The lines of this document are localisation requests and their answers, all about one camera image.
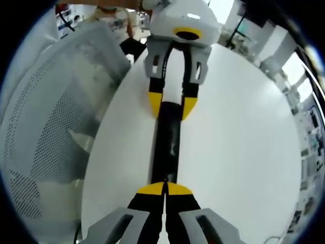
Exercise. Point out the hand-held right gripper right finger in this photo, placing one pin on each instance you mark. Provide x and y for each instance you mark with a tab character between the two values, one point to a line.
203	223

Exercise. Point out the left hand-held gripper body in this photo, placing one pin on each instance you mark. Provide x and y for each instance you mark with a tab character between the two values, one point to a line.
182	17

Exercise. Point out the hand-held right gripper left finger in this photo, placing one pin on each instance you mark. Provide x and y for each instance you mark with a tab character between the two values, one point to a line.
127	223

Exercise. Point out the black remote control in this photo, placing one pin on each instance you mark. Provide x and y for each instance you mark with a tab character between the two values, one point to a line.
167	142

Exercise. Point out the black stand with dark panel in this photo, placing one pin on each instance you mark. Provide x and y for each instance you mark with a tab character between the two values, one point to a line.
238	26

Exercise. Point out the white mesh chair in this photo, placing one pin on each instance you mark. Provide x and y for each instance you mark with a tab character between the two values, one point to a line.
50	114

